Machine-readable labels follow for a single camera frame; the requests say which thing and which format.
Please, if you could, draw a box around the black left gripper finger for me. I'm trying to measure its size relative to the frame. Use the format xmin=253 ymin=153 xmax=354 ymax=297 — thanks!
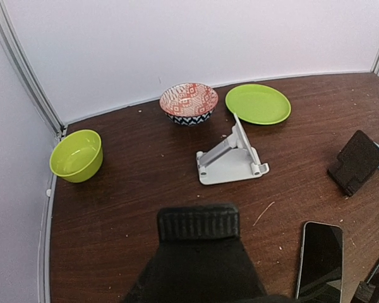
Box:
xmin=123 ymin=203 xmax=267 ymax=302

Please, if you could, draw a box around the black triangular phone stand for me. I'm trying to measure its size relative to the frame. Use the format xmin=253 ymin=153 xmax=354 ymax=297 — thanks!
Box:
xmin=327 ymin=130 xmax=379 ymax=197

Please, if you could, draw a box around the white desk phone stand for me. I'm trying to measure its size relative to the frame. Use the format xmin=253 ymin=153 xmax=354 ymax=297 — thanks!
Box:
xmin=196 ymin=114 xmax=270 ymax=185

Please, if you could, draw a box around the pink patterned bowl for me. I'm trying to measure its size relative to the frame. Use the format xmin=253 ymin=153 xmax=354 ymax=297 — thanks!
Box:
xmin=159 ymin=83 xmax=219 ymax=126

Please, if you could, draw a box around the lime green bowl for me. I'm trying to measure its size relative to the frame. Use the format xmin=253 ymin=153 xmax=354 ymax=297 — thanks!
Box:
xmin=49 ymin=129 xmax=104 ymax=183

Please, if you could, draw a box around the lime green plate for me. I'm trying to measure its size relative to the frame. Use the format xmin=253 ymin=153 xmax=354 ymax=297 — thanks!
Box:
xmin=225 ymin=84 xmax=292 ymax=125

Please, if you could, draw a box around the left aluminium frame post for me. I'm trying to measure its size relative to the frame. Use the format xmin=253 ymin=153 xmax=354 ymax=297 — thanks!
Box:
xmin=0 ymin=1 xmax=66 ymax=138

